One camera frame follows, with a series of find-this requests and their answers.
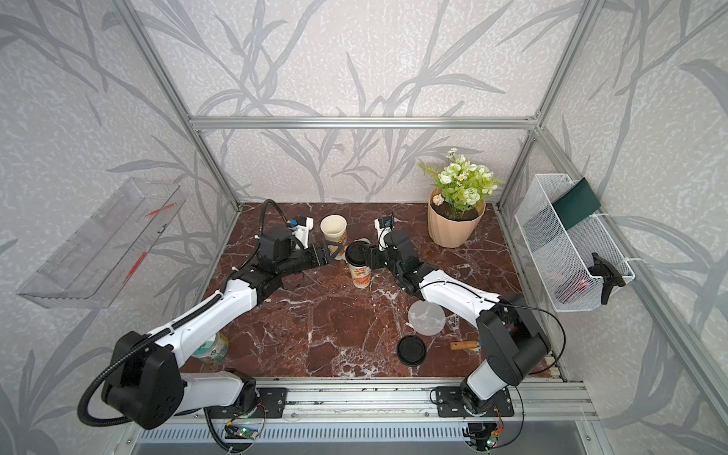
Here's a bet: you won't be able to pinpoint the black cup lid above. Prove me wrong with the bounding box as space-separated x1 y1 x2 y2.
396 336 427 367
345 240 370 265

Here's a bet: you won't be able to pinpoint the printed paper cup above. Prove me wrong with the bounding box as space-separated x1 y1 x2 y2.
320 214 348 261
348 264 371 289

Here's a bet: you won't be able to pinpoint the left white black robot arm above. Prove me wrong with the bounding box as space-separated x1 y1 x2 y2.
77 227 342 430

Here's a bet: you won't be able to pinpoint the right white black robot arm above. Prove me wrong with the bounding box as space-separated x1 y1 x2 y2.
365 229 552 414

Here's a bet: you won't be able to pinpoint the near round leak-proof paper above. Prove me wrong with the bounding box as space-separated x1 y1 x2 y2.
408 301 446 337

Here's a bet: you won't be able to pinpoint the pink ribbed flower pot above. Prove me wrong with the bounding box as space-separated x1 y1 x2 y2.
428 188 485 248

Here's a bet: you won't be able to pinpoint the green white artificial flowers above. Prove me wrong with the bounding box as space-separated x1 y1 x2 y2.
419 148 504 222

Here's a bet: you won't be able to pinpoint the dark green card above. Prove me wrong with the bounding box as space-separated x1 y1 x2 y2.
553 178 601 231

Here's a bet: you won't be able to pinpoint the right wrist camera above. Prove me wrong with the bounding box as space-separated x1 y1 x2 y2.
375 216 394 251

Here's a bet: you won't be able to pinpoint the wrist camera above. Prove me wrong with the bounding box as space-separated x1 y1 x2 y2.
287 216 314 249
375 216 394 251

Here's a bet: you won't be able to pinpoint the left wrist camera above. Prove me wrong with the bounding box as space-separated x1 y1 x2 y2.
287 216 314 249

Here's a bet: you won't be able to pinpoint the wooden handled blue tool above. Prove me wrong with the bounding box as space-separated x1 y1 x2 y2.
449 340 482 352

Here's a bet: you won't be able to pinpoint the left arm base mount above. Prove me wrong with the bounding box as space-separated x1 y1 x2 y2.
210 388 288 421

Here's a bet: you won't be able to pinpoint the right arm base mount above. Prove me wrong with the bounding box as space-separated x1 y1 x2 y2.
430 386 515 418

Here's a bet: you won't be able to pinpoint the white wire mesh basket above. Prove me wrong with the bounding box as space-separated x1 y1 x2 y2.
516 174 635 313

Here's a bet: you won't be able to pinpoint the clear acrylic wall shelf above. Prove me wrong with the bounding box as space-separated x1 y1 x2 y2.
18 178 186 309

